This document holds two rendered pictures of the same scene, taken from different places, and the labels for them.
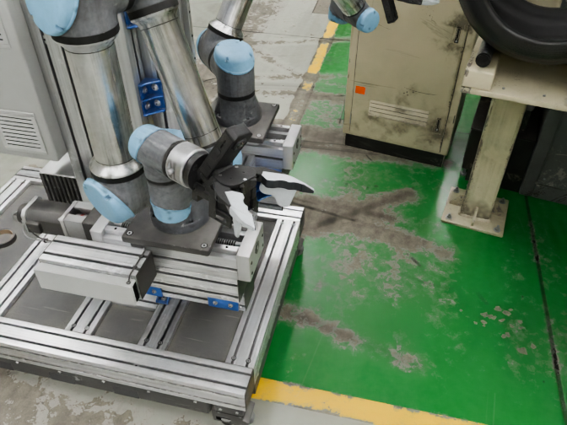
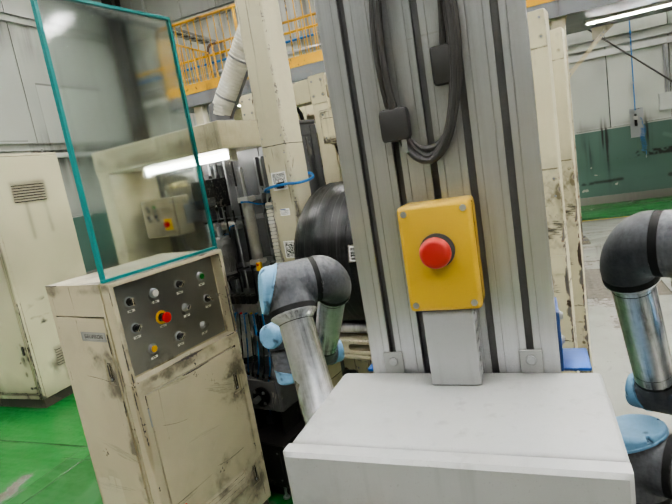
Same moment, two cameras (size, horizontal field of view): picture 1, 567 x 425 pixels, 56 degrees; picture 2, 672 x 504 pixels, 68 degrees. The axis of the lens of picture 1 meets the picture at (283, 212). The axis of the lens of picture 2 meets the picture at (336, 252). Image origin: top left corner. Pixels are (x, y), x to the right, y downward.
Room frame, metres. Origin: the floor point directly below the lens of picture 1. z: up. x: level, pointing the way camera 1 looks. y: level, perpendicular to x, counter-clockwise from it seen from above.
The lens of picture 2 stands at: (1.38, 1.22, 1.52)
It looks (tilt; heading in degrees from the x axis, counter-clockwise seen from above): 9 degrees down; 279
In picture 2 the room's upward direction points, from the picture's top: 9 degrees counter-clockwise
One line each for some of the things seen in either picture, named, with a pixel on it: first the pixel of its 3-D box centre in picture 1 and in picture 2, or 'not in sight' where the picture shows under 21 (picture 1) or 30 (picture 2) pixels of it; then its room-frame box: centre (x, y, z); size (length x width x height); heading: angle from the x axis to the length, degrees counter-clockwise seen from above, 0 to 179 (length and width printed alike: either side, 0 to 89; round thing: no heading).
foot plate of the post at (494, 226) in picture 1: (476, 208); not in sight; (1.87, -0.89, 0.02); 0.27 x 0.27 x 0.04; 66
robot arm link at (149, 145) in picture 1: (160, 152); not in sight; (0.82, 0.23, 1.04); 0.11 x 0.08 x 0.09; 51
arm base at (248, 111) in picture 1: (237, 102); not in sight; (1.50, 0.15, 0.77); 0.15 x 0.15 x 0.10
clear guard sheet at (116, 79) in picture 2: not in sight; (137, 140); (2.34, -0.58, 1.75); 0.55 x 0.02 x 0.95; 66
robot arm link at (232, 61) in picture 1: (234, 67); not in sight; (1.51, 0.15, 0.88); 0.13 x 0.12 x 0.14; 27
